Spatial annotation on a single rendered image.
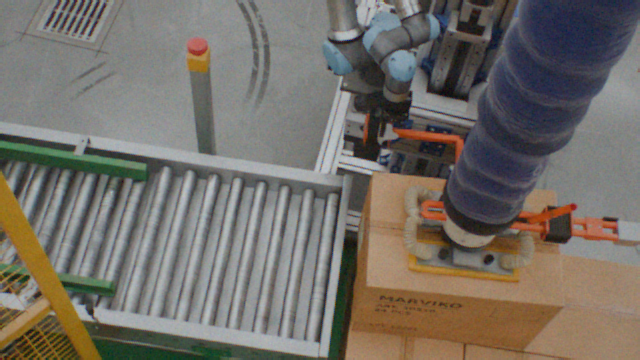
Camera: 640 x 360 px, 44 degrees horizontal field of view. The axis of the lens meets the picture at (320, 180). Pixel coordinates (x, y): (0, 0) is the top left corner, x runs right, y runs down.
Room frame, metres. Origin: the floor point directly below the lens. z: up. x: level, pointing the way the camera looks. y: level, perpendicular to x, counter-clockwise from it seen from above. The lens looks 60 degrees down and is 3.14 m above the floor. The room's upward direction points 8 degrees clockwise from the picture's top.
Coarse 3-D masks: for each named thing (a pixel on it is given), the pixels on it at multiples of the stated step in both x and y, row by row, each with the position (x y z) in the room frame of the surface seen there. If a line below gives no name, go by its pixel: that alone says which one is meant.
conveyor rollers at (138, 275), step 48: (192, 192) 1.39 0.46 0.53; (240, 192) 1.41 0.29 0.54; (288, 192) 1.44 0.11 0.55; (48, 240) 1.11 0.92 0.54; (96, 240) 1.13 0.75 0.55; (144, 240) 1.16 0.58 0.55; (0, 288) 0.91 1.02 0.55; (192, 288) 1.01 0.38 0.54; (240, 288) 1.03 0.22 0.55; (288, 288) 1.06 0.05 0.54; (288, 336) 0.89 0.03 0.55
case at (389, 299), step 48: (384, 192) 1.27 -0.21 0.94; (384, 240) 1.10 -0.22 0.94; (432, 240) 1.12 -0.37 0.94; (384, 288) 0.94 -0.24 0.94; (432, 288) 0.96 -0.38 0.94; (480, 288) 0.99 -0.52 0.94; (528, 288) 1.01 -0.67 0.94; (432, 336) 0.95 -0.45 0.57; (480, 336) 0.96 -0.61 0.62; (528, 336) 0.97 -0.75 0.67
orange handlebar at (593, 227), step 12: (396, 132) 1.40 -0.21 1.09; (408, 132) 1.41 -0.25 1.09; (420, 132) 1.42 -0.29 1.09; (456, 144) 1.40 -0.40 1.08; (456, 156) 1.35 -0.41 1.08; (432, 204) 1.17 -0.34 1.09; (432, 216) 1.13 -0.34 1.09; (444, 216) 1.13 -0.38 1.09; (528, 216) 1.18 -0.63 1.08; (516, 228) 1.13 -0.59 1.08; (528, 228) 1.14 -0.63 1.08; (540, 228) 1.14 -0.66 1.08; (588, 228) 1.16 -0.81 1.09; (600, 228) 1.17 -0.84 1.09; (612, 228) 1.18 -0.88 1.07; (612, 240) 1.14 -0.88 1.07
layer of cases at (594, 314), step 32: (576, 256) 1.35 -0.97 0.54; (352, 288) 1.14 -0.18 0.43; (576, 288) 1.22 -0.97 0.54; (608, 288) 1.24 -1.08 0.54; (576, 320) 1.10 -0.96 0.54; (608, 320) 1.12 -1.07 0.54; (352, 352) 0.87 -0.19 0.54; (384, 352) 0.88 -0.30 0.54; (416, 352) 0.90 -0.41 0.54; (448, 352) 0.92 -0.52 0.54; (480, 352) 0.93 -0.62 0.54; (512, 352) 0.95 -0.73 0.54; (544, 352) 0.97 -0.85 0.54; (576, 352) 0.98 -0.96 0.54; (608, 352) 1.00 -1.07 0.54
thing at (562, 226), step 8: (544, 208) 1.20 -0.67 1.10; (552, 208) 1.21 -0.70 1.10; (560, 216) 1.19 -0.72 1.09; (568, 216) 1.19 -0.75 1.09; (544, 224) 1.15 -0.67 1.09; (552, 224) 1.16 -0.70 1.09; (560, 224) 1.16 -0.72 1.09; (568, 224) 1.17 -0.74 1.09; (544, 232) 1.13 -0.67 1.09; (552, 232) 1.13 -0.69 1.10; (560, 232) 1.13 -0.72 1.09; (568, 232) 1.14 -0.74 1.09; (544, 240) 1.12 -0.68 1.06; (552, 240) 1.12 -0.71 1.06; (560, 240) 1.12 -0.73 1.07; (568, 240) 1.13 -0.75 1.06
